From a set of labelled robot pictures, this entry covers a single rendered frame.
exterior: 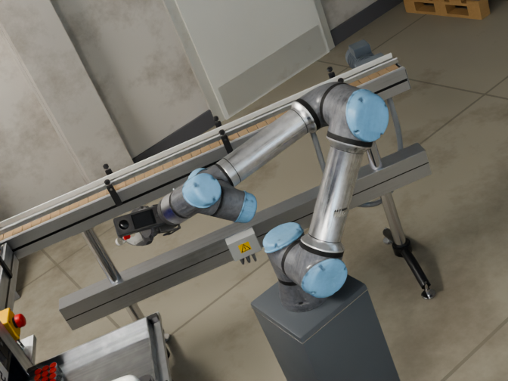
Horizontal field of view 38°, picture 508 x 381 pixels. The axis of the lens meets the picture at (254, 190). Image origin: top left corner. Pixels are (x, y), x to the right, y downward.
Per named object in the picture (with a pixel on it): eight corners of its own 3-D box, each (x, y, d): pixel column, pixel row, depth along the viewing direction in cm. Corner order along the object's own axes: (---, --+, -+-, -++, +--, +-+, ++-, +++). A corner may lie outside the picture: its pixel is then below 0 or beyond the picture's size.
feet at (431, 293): (422, 303, 304) (415, 278, 297) (379, 240, 347) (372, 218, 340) (441, 295, 304) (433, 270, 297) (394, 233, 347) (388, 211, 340)
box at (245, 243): (234, 262, 294) (227, 245, 290) (232, 255, 299) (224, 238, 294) (262, 250, 294) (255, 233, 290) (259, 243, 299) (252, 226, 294)
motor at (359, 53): (369, 94, 289) (360, 63, 283) (345, 71, 314) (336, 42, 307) (397, 82, 290) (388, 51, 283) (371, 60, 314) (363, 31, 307)
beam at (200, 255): (72, 331, 299) (58, 310, 293) (72, 319, 306) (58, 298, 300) (432, 174, 301) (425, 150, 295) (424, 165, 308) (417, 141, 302)
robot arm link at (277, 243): (301, 248, 213) (286, 211, 206) (326, 266, 202) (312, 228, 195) (267, 271, 209) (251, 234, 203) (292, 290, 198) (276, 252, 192)
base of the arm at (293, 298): (309, 268, 220) (298, 243, 215) (342, 287, 208) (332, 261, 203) (271, 298, 214) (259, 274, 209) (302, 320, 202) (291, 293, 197)
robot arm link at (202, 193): (226, 207, 164) (193, 199, 159) (199, 222, 172) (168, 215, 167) (225, 175, 167) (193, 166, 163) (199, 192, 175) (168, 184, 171)
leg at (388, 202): (398, 263, 318) (350, 113, 279) (391, 252, 326) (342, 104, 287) (417, 255, 318) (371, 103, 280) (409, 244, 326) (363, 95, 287)
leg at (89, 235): (154, 370, 317) (71, 233, 278) (152, 357, 324) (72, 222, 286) (173, 362, 317) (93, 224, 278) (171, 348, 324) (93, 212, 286)
